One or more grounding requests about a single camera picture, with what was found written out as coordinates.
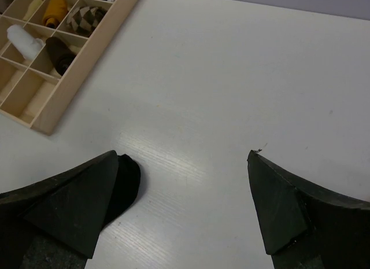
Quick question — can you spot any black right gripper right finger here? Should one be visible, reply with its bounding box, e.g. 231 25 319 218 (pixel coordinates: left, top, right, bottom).
247 150 369 268

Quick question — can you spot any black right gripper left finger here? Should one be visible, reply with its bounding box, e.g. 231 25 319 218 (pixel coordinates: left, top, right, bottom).
1 150 119 268

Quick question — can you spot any dark brown rolled sock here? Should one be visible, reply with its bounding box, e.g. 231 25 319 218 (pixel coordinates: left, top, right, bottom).
45 36 76 76

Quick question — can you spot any wooden compartment tray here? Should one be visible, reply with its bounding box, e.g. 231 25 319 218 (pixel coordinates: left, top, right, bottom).
1 0 139 135

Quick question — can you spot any brown checkered rolled sock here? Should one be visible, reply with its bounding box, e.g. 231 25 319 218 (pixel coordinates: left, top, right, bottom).
66 6 107 37

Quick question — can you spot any mustard yellow rolled sock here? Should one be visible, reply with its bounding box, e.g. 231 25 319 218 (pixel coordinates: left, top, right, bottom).
42 0 68 29

